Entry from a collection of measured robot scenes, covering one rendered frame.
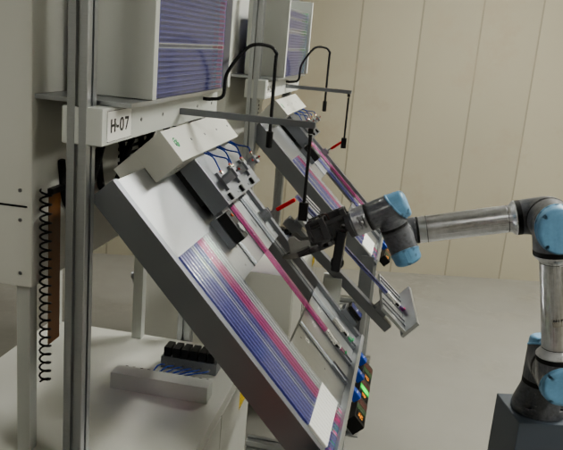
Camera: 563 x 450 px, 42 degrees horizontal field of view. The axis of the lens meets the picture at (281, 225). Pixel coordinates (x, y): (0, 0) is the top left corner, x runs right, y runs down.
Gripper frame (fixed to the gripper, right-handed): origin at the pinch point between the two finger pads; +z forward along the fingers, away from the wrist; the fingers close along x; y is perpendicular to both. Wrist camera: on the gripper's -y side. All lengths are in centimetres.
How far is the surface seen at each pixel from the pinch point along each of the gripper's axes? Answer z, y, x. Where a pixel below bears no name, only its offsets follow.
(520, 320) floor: -48, -137, -251
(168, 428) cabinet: 33, -20, 40
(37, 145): 21, 50, 58
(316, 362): -3.8, -20.5, 29.0
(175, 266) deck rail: 5, 18, 60
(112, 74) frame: 4, 57, 49
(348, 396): -8.0, -30.2, 31.6
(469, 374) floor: -16, -119, -158
